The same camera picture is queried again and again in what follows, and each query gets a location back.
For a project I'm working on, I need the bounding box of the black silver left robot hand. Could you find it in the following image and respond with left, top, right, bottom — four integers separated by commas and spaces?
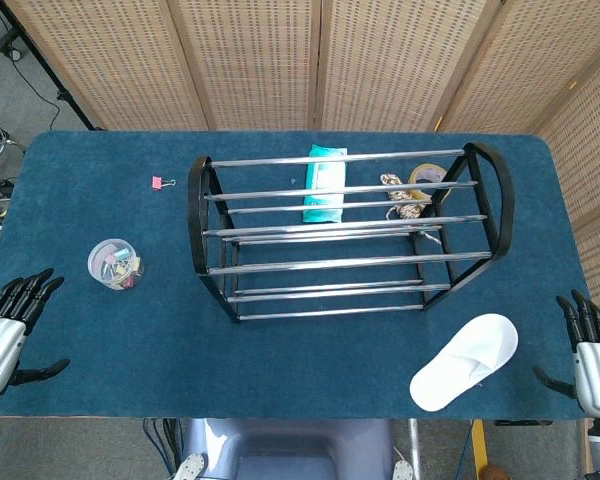
0, 268, 72, 401

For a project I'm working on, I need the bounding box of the white slipper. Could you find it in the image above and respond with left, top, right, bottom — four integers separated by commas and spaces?
409, 313, 520, 413

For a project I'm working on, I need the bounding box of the black chrome shoe rack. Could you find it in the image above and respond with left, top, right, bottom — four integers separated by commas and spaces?
187, 142, 516, 324

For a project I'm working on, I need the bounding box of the blue carpet table cover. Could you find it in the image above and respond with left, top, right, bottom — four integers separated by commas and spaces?
0, 130, 600, 419

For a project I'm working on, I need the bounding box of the clear jar of binder clips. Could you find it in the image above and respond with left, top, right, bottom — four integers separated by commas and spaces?
87, 238, 145, 291

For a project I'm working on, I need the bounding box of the chrome table leg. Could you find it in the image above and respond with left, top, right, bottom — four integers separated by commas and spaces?
407, 419, 424, 480

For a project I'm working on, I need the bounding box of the black stand pole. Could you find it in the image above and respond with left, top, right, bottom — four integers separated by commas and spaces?
0, 0, 106, 132

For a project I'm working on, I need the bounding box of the yellowish tape roll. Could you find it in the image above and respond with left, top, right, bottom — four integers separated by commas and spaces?
407, 162, 454, 204

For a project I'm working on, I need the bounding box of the lavender robot torso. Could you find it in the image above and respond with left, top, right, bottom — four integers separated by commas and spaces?
172, 418, 416, 480

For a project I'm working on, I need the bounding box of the teal wet wipes pack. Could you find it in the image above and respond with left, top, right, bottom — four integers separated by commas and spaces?
302, 144, 350, 225

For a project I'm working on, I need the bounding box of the woven folding screen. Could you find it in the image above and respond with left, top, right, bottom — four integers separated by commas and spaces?
2, 0, 600, 331

